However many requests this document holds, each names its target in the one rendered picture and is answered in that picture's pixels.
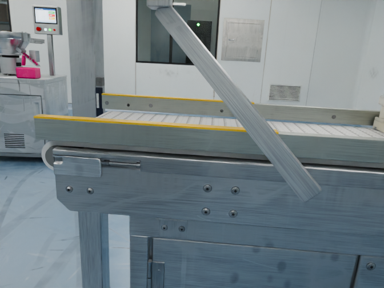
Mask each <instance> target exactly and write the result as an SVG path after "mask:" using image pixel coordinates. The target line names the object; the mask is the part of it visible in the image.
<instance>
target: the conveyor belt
mask: <svg viewBox="0 0 384 288"><path fill-rule="evenodd" d="M96 118H108V119H125V120H135V121H152V122H169V123H186V124H196V125H213V126H231V127H243V126H242V125H241V124H240V122H239V121H238V120H237V119H228V118H210V117H192V116H182V115H165V114H147V113H130V112H120V111H108V112H105V113H103V114H102V115H100V116H98V117H96ZM267 123H268V124H269V125H270V126H271V127H272V128H273V129H275V130H277V131H285V132H295V133H312V134H329V135H346V136H356V137H373V138H384V133H383V132H381V131H377V130H374V128H371V127H353V126H336V125H318V124H308V123H290V122H273V121H267ZM55 145H58V146H74V147H90V148H99V149H115V150H131V151H147V152H156V153H172V154H187V155H204V156H212V157H228V158H244V159H260V160H269V159H268V158H267V156H265V155H256V154H240V153H223V152H214V151H198V150H182V149H166V148H157V147H141V146H125V145H109V144H100V143H84V142H68V141H49V142H48V143H46V144H45V145H44V147H43V148H42V159H43V162H44V163H45V165H46V166H47V167H48V168H50V169H52V170H54V168H53V167H52V166H51V165H49V164H48V163H47V161H46V158H45V154H46V151H47V150H48V149H49V148H50V147H52V146H55ZM297 159H298V160H299V161H300V162H301V163H317V164H326V165H341V166H358V167H373V168H382V169H384V163H370V162H354V161H338V160H329V159H313V158H297Z"/></svg>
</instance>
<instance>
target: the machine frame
mask: <svg viewBox="0 0 384 288"><path fill-rule="evenodd" d="M66 7H67V27H68V38H69V58H70V79H71V98H72V110H73V117H90V118H96V117H97V111H96V94H95V88H96V87H102V88H103V93H105V86H97V83H96V77H105V76H104V54H103V11H102V0H66ZM78 222H79V241H80V252H81V273H82V288H110V269H109V226H108V214H103V213H90V212H82V211H79V212H78Z"/></svg>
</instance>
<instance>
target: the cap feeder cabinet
mask: <svg viewBox="0 0 384 288"><path fill-rule="evenodd" d="M38 114H46V115H64V116H69V110H68V99H67V76H66V75H55V76H52V75H50V74H41V77H40V78H37V79H28V78H17V75H16V74H11V75H7V74H2V73H0V156H9V157H42V148H43V147H44V145H45V144H46V143H48V142H49V141H51V140H42V139H36V137H35V125H34V116H35V115H38Z"/></svg>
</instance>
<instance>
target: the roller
mask: <svg viewBox="0 0 384 288"><path fill-rule="evenodd" d="M56 147H70V148H79V149H83V148H84V147H74V146H58V145H55V146H52V147H50V148H49V149H48V150H47V151H46V154H45V158H46V161H47V163H48V164H49V165H51V166H52V167H53V163H54V162H55V158H54V157H53V149H54V148H56Z"/></svg>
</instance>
